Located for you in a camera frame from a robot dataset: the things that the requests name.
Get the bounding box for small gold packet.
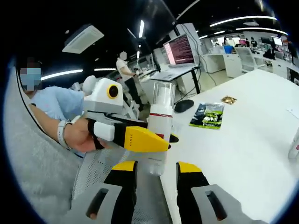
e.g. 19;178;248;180
220;95;238;105

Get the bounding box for person's left hand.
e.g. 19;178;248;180
63;118;113;154

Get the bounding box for black desk cables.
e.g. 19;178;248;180
182;23;218;80

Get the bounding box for large computer monitor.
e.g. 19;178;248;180
163;34;197;66

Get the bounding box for white wristwatch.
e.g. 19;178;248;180
57;116;81;150

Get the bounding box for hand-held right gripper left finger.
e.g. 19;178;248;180
79;160;139;224

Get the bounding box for green and black packet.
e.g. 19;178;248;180
188;102;226;130

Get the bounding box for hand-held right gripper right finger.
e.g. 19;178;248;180
175;161;248;224

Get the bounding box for person's light blue shirt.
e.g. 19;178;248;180
30;85;86;122

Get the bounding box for clear plastic bottle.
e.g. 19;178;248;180
146;81;177;176

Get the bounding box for ceiling air conditioner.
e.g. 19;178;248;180
61;23;105;55

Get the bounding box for black computer mouse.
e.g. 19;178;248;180
173;99;195;113

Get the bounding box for silver skincare bottle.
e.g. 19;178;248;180
287;127;299;161

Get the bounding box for standing desk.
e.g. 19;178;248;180
149;64;202;95

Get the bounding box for white mesh office chair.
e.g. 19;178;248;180
235;46;258;73

